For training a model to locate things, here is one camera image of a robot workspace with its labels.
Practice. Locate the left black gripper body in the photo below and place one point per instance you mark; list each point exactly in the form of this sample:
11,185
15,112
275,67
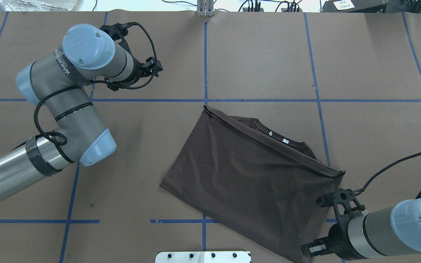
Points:
138,70

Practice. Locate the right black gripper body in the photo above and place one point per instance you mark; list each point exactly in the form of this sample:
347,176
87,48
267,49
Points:
336,239

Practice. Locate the dark brown t-shirt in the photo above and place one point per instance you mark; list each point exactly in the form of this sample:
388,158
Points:
254,181

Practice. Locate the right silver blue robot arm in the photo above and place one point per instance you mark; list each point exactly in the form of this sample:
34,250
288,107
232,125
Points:
358,235

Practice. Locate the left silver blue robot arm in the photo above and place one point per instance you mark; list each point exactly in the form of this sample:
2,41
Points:
69,127

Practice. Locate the black labelled box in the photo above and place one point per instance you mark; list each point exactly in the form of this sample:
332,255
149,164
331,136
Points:
354,6

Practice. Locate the aluminium vertical post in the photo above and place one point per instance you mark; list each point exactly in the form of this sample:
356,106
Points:
205,8

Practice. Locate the white metal base plate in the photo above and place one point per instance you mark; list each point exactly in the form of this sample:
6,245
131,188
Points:
204,257

